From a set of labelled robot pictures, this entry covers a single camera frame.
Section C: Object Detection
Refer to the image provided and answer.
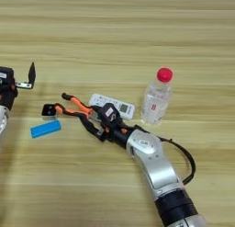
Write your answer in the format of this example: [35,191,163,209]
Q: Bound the small black square box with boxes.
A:
[40,103,60,121]

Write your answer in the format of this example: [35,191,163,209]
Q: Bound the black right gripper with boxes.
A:
[79,105,136,150]

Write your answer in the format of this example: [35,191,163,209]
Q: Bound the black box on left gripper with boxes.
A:
[0,66,16,86]

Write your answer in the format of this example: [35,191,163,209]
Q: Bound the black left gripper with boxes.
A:
[0,62,38,111]

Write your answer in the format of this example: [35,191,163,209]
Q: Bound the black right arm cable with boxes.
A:
[158,136,197,186]

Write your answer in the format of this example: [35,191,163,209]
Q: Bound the clear bottle with red cap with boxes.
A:
[140,67,174,126]

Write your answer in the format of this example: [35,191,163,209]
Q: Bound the white remote control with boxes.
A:
[88,93,136,121]

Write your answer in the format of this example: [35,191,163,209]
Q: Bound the blue rectangular block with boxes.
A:
[29,119,62,140]

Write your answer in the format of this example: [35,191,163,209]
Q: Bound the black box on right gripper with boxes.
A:
[97,102,122,128]

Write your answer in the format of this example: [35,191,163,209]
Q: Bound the orange black needle-nose pliers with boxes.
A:
[54,92,99,122]

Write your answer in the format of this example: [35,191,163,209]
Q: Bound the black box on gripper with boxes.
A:
[97,102,122,128]
[0,66,16,86]

